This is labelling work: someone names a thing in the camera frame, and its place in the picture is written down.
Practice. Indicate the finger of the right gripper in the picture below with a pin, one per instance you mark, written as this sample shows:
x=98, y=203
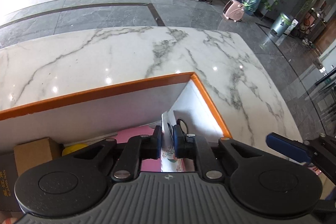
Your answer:
x=290, y=148

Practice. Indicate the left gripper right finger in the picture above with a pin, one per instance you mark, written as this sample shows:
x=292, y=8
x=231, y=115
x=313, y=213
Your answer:
x=197, y=149

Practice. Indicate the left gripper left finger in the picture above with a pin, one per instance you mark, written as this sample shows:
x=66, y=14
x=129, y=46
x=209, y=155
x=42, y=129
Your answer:
x=137, y=149

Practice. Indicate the printed paper packet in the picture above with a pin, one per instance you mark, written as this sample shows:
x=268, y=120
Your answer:
x=169, y=162

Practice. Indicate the large orange cardboard box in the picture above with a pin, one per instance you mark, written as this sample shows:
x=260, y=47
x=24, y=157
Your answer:
x=102, y=111

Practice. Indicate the yellow toy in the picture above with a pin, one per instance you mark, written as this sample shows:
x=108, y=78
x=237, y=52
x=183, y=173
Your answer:
x=73, y=148

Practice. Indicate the small brown cardboard box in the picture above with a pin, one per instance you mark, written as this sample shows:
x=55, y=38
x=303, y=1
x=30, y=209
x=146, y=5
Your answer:
x=34, y=153

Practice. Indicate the grey trash bin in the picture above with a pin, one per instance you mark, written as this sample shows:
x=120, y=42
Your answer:
x=281, y=24

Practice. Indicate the black gift box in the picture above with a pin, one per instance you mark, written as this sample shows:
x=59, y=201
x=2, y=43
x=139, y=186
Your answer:
x=8, y=177

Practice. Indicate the pink small heater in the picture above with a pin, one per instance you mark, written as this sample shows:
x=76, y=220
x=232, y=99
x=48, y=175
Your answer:
x=233, y=10

